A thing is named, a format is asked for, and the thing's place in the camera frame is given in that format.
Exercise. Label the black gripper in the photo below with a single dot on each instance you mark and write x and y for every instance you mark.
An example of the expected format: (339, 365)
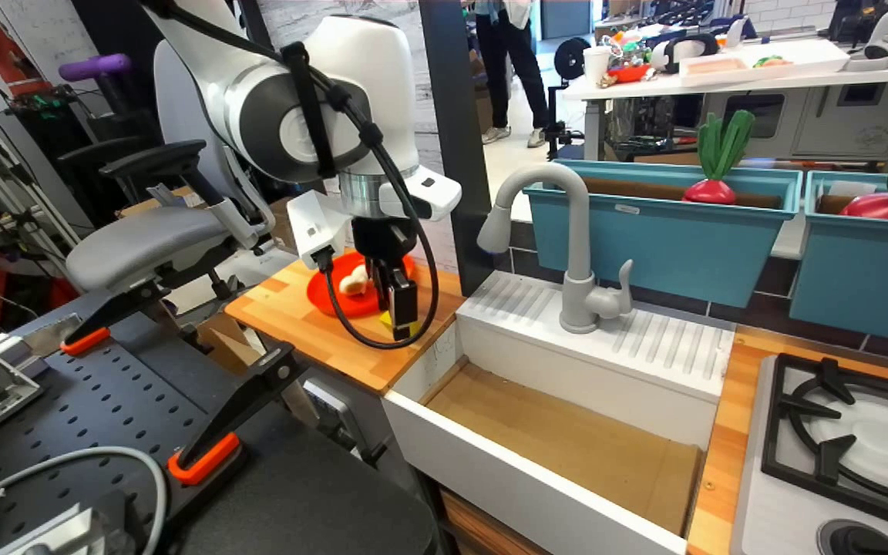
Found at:
(382, 241)

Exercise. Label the small white toy food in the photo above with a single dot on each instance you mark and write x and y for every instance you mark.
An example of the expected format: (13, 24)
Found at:
(355, 276)

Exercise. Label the orange round plate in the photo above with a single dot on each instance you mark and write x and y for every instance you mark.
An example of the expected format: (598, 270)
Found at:
(346, 298)

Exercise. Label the brown cardboard box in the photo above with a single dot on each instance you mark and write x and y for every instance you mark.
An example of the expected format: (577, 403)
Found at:
(278, 227)

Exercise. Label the white toy sink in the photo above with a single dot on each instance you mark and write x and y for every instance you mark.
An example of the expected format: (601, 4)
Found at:
(485, 451)

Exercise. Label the black orange bar clamp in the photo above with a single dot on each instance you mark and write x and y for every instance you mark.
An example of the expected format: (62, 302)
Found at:
(90, 336)
(237, 403)

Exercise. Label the grey toy faucet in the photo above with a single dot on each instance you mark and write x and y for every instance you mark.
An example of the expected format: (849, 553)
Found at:
(574, 278)

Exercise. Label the black rounded cover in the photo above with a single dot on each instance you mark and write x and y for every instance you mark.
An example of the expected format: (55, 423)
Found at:
(308, 504)

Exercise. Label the person in dark trousers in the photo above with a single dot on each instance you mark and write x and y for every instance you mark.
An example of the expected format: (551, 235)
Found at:
(508, 62)

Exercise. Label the grey office chair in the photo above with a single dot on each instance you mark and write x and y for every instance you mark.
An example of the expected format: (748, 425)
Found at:
(125, 249)

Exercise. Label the teal planter box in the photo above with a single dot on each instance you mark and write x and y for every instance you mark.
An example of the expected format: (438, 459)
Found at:
(659, 241)
(865, 278)

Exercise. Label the black perforated board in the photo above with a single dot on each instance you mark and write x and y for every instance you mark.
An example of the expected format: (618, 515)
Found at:
(106, 403)

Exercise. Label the red bowl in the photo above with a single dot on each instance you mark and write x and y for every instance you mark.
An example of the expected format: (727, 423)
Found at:
(628, 72)

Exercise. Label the purple foam roll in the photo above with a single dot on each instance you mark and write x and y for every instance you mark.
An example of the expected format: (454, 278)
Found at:
(92, 64)

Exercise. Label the white work table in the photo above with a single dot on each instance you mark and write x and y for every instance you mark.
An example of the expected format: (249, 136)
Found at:
(752, 81)

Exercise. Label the toy gas stove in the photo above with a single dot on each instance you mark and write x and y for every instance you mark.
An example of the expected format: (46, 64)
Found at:
(770, 512)

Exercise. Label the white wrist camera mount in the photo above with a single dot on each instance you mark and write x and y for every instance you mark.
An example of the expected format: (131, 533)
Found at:
(308, 223)

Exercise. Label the black vertical post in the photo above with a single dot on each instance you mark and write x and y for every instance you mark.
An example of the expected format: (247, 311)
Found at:
(463, 134)

